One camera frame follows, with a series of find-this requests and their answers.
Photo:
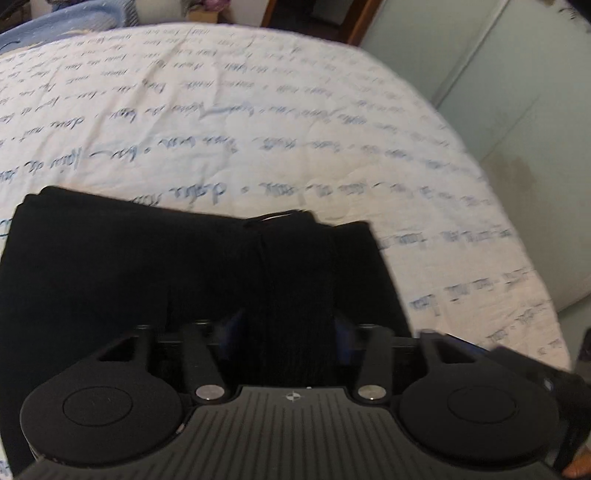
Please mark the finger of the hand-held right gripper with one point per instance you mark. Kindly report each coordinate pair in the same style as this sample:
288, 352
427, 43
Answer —
466, 346

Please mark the blue laundry basket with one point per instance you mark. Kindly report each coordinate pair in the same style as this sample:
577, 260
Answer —
55, 18

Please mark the black pants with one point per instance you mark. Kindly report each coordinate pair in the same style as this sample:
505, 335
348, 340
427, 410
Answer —
138, 258

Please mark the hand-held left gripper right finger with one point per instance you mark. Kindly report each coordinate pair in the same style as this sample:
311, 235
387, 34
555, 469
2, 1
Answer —
344, 339

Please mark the wooden door frame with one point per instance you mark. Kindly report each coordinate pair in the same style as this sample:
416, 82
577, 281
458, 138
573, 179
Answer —
362, 21

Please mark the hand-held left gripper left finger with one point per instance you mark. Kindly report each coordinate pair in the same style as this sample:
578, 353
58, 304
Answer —
233, 330

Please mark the white printed bed sheet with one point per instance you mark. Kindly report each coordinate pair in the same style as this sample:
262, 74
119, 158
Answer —
231, 92

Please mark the white sliding wardrobe door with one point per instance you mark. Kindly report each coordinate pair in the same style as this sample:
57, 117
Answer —
498, 69

